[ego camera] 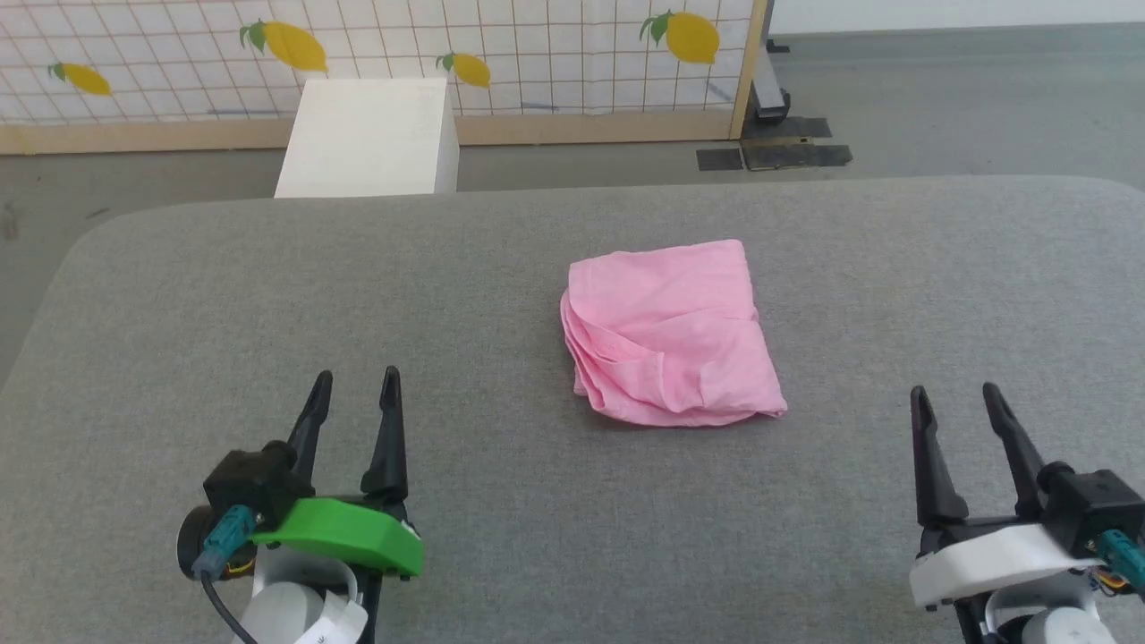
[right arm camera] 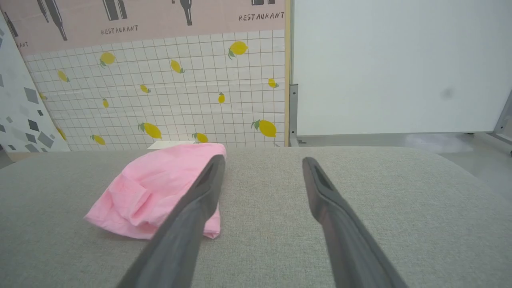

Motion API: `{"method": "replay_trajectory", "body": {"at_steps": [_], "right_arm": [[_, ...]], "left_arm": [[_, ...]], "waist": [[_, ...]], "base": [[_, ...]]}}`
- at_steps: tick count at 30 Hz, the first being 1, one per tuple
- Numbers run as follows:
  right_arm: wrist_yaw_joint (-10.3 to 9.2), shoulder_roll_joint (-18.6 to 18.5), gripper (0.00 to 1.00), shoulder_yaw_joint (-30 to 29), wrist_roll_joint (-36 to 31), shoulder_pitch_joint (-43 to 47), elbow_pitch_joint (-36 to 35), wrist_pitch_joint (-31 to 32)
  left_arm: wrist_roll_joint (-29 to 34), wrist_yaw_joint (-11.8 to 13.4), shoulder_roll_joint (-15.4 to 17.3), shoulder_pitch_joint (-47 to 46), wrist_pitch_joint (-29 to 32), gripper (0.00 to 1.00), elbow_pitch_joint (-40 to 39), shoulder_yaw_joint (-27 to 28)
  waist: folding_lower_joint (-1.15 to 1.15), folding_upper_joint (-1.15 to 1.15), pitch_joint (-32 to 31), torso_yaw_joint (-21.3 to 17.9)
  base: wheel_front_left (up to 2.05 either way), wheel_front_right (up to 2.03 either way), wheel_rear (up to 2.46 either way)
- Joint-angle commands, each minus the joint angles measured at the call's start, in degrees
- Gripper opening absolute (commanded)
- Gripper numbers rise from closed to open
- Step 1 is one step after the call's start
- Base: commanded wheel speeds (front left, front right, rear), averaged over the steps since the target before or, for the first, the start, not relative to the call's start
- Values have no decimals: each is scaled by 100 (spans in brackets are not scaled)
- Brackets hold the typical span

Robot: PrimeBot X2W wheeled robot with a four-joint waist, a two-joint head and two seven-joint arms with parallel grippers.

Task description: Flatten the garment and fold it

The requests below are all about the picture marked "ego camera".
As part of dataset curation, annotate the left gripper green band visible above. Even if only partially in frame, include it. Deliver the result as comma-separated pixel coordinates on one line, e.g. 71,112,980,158
252,366,425,582

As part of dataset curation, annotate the white paper label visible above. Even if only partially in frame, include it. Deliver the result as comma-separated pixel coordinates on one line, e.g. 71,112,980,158
293,589,370,644

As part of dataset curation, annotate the right black cable teal plug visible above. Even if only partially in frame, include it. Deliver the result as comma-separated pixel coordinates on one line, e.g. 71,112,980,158
1097,529,1145,595

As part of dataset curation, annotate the grey upholstered sofa surface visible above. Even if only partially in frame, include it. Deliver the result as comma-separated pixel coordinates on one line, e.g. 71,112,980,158
0,175,1145,644

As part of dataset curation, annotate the white box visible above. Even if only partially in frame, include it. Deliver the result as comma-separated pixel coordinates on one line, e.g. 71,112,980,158
274,77,461,199

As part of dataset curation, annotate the lemon print grid screen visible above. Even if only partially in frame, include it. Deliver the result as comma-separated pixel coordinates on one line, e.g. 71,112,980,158
0,0,772,157

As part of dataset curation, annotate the large black floor mat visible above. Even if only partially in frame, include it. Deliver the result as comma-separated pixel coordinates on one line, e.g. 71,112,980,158
740,115,854,172

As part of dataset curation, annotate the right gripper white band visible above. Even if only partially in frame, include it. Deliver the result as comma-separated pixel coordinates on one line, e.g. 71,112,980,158
909,382,1103,612

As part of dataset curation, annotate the left black cable teal plug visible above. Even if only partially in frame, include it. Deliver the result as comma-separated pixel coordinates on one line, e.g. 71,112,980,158
191,504,262,644

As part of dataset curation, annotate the black cable teal plug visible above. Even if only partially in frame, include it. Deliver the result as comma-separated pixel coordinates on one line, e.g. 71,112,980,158
1097,529,1145,595
191,504,262,644

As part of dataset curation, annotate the grey metal stand with caster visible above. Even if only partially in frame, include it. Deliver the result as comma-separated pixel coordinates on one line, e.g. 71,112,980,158
751,0,793,125

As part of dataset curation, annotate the pink garment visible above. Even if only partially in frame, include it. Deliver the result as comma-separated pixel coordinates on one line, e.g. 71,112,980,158
560,239,789,428

